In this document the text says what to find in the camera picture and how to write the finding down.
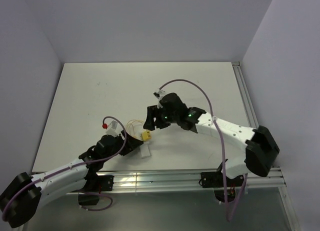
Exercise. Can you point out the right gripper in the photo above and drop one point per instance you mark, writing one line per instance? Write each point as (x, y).
(154, 111)

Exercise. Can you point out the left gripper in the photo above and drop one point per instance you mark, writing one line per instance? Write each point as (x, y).
(135, 142)

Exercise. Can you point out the small yellow plug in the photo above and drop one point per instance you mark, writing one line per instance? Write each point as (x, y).
(146, 135)

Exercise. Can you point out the white cube power socket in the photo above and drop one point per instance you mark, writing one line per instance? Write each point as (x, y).
(146, 144)

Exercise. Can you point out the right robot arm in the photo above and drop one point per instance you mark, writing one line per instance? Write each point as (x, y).
(199, 121)

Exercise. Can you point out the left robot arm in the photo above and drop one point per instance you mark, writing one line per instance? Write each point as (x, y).
(29, 192)

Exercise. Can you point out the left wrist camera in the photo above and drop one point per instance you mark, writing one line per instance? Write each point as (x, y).
(111, 128)

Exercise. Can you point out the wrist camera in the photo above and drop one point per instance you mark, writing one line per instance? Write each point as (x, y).
(111, 128)
(159, 94)

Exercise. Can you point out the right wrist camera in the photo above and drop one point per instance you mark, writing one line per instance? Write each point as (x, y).
(159, 94)

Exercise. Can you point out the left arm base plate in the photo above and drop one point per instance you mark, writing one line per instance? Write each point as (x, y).
(104, 183)

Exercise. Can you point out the aluminium front rail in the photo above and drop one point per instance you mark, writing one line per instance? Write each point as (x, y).
(180, 180)

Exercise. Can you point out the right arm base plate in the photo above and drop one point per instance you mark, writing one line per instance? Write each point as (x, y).
(212, 179)

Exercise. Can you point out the aluminium side rail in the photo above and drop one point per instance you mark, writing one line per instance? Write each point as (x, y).
(247, 103)

